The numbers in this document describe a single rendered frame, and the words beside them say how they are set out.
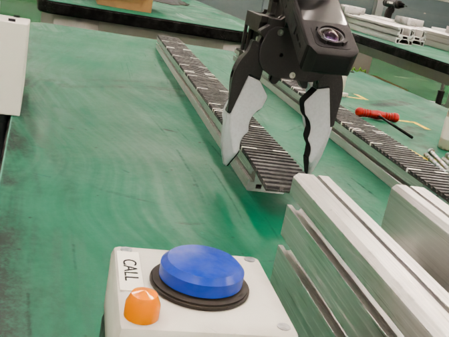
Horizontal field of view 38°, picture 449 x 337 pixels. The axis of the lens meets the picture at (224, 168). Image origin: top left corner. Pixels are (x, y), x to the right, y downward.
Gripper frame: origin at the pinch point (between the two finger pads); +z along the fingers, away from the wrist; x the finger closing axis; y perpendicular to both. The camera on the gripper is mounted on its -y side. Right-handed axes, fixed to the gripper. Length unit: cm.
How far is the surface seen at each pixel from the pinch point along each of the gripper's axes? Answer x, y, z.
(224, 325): 12.4, -35.5, -2.9
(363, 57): -198, 422, 29
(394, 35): -142, 266, -1
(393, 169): -17.0, 6.8, 1.0
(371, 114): -32, 45, 2
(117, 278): 16.8, -31.8, -2.8
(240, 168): 2.0, 3.6, 2.1
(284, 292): 5.0, -23.1, 1.9
